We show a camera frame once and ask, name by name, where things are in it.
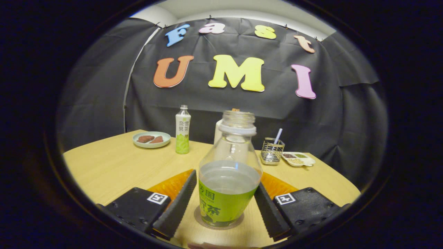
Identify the white toaster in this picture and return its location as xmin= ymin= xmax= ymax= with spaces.
xmin=214 ymin=119 xmax=224 ymax=145

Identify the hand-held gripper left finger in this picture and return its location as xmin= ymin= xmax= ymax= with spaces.
xmin=96 ymin=169 xmax=198 ymax=239

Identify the wooden table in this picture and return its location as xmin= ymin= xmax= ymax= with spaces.
xmin=62 ymin=130 xmax=361 ymax=249

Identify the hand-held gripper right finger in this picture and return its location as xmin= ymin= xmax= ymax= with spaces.
xmin=254 ymin=172 xmax=343 ymax=242

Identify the wire mesh holder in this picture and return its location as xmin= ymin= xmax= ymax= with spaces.
xmin=261 ymin=137 xmax=286 ymax=165

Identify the green label juice bottle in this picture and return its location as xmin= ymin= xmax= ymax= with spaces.
xmin=198 ymin=110 xmax=263 ymax=229

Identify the round brown coaster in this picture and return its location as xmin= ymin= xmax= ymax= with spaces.
xmin=193 ymin=206 xmax=245 ymax=231

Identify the white divided dish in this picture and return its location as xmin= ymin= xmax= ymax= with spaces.
xmin=281 ymin=152 xmax=316 ymax=167

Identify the pale green round plate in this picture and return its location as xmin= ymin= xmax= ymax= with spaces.
xmin=133 ymin=131 xmax=171 ymax=149

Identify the slim white label bottle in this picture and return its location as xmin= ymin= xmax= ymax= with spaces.
xmin=175 ymin=105 xmax=191 ymax=155

